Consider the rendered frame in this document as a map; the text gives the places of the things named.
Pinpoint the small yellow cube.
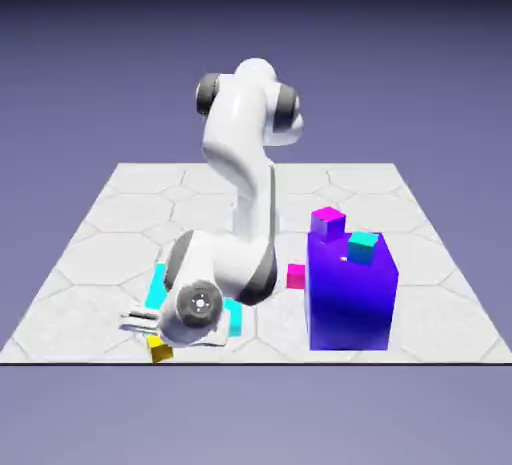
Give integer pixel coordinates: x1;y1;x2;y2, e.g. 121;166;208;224
145;334;176;365

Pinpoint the large cyan box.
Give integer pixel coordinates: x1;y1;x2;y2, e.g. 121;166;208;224
143;262;244;338

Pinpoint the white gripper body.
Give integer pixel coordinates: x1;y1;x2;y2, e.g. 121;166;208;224
118;306;162;335

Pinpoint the small pink cube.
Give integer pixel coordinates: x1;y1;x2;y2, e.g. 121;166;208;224
286;263;308;291

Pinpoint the small teal cube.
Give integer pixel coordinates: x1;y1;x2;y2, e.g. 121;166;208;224
346;230;380;267

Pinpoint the large blue box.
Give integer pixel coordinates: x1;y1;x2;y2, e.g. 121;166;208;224
305;230;400;353

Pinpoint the small magenta cube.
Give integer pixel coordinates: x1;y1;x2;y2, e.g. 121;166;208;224
310;205;348;243

